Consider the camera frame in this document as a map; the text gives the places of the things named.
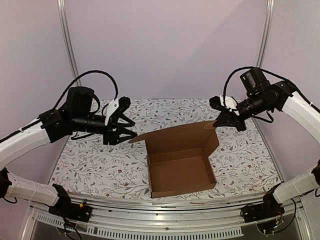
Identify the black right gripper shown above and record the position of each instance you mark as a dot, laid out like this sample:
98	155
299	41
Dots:
235	117

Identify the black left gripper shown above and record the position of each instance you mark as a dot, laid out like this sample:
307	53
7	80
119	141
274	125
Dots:
113	135

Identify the brown cardboard box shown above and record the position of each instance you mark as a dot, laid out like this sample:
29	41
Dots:
178	158

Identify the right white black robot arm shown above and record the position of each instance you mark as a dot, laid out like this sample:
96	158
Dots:
267	92

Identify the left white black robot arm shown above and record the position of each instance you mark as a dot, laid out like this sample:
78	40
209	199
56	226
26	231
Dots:
74	116

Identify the white floral table cloth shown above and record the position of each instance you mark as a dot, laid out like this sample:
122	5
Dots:
241	164

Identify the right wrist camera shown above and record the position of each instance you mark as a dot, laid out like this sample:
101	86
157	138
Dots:
221	104

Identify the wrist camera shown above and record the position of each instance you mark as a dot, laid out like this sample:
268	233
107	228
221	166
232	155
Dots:
221	104
114	107

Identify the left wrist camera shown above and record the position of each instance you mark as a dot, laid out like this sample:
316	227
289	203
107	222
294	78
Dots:
114	107

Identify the right aluminium corner post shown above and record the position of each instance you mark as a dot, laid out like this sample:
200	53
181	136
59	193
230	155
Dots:
265	33

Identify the aluminium corner post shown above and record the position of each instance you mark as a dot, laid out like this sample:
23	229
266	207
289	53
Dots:
61	6
265	33

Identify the aluminium front rail frame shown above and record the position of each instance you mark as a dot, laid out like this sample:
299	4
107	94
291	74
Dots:
201	219

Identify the left aluminium corner post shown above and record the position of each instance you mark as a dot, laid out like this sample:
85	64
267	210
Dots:
61	6

